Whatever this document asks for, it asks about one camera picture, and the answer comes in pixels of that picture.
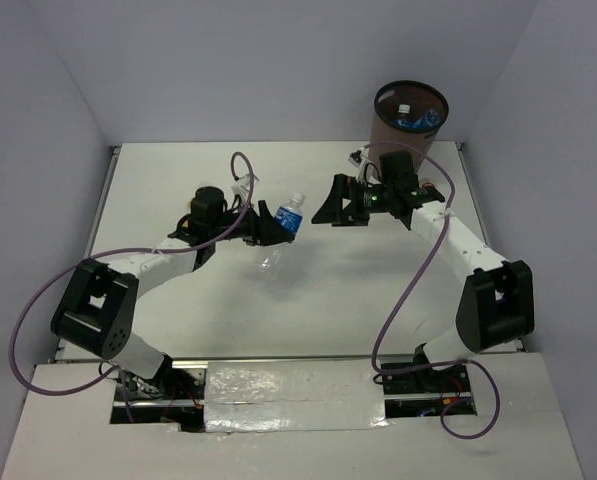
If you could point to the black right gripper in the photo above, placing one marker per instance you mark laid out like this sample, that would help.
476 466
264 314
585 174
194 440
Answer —
344 186

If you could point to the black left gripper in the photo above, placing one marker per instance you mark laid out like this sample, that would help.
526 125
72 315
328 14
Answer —
270 231

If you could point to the blue label bottle horizontal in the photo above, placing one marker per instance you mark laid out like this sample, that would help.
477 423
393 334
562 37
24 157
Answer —
288 216

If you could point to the blue label bottle white cap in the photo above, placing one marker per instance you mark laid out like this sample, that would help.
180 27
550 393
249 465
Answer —
403 116

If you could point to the crushed bottle blue cap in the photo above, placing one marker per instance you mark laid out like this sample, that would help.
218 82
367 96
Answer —
430 120

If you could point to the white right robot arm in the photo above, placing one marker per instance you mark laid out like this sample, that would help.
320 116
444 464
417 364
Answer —
497 298

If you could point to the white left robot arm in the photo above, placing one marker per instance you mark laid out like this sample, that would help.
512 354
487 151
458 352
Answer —
97 309

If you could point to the brown waste bin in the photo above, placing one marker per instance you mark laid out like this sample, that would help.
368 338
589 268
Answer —
385 135

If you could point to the silver foil sheet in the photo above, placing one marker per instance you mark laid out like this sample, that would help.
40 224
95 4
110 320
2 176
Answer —
316 395

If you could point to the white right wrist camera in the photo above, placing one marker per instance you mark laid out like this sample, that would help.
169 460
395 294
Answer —
366 169

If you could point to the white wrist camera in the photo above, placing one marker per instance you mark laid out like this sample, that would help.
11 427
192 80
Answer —
242 187
366 169

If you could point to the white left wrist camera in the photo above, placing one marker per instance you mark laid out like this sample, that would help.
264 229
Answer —
242 187

